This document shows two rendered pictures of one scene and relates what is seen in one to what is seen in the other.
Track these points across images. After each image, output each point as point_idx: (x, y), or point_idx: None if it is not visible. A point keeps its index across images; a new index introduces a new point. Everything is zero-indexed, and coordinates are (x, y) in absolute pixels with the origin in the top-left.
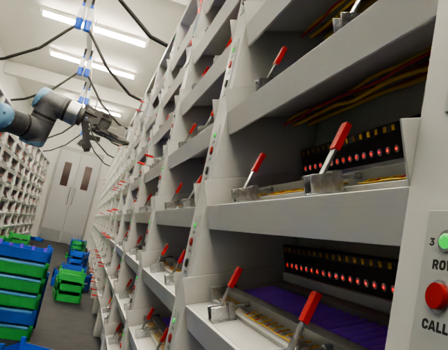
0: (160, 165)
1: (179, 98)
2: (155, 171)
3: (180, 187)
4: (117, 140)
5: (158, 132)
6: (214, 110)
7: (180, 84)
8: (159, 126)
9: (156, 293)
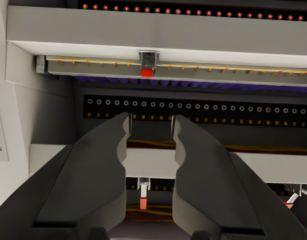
0: (70, 32)
1: (8, 189)
2: (177, 29)
3: None
4: (111, 139)
5: (298, 176)
6: None
7: (134, 239)
8: None
9: None
